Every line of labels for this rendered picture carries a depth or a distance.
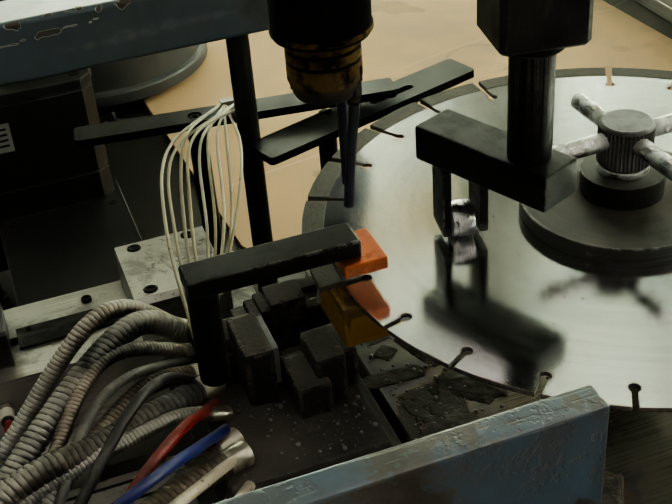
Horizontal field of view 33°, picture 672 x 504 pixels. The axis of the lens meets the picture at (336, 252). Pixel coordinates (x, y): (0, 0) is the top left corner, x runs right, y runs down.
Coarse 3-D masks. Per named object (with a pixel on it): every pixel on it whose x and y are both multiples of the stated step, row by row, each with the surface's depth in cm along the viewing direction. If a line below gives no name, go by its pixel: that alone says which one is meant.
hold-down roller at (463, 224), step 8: (456, 200) 62; (464, 200) 62; (456, 208) 61; (464, 208) 61; (472, 208) 61; (456, 216) 61; (464, 216) 61; (472, 216) 61; (456, 224) 61; (464, 224) 61; (472, 224) 61; (456, 232) 62; (464, 232) 62; (472, 232) 62
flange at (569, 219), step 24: (576, 192) 63; (600, 192) 61; (624, 192) 61; (648, 192) 61; (528, 216) 62; (552, 216) 62; (576, 216) 61; (600, 216) 61; (624, 216) 61; (648, 216) 61; (552, 240) 61; (576, 240) 60; (600, 240) 60; (624, 240) 59; (648, 240) 59
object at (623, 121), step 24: (576, 96) 64; (600, 120) 61; (624, 120) 61; (648, 120) 61; (576, 144) 60; (600, 144) 60; (624, 144) 60; (648, 144) 59; (600, 168) 62; (624, 168) 61; (648, 168) 62
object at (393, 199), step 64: (576, 128) 71; (384, 192) 67; (448, 256) 61; (512, 256) 61; (576, 256) 60; (384, 320) 57; (448, 320) 56; (512, 320) 56; (576, 320) 56; (640, 320) 55; (512, 384) 52; (576, 384) 52; (640, 384) 52
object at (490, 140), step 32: (512, 64) 53; (544, 64) 52; (512, 96) 54; (544, 96) 53; (416, 128) 60; (448, 128) 59; (480, 128) 59; (512, 128) 55; (544, 128) 54; (448, 160) 59; (480, 160) 57; (512, 160) 56; (544, 160) 55; (576, 160) 56; (448, 192) 60; (480, 192) 60; (512, 192) 56; (544, 192) 55; (448, 224) 61; (480, 224) 61
